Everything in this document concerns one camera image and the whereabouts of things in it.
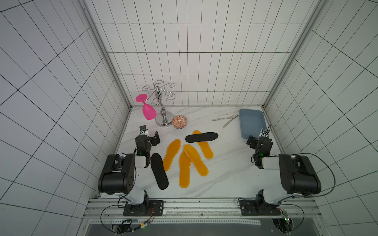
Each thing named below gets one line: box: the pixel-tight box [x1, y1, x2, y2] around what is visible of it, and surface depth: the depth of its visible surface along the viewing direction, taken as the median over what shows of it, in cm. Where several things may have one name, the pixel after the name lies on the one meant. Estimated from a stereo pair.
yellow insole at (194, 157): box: [183, 144, 209, 177], surface depth 92 cm
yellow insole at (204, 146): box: [192, 129, 215, 160], surface depth 97 cm
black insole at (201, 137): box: [185, 132, 219, 143], surface depth 102 cm
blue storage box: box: [239, 108, 267, 139], surface depth 112 cm
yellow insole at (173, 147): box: [163, 138, 182, 173], surface depth 95 cm
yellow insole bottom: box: [179, 150, 192, 189], surface depth 87 cm
